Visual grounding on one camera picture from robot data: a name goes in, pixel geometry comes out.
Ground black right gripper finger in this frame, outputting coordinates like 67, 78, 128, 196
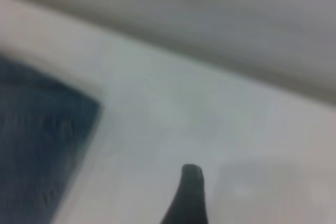
159, 163, 208, 224

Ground blue denim shorts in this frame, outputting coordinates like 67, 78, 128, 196
0, 55, 102, 224

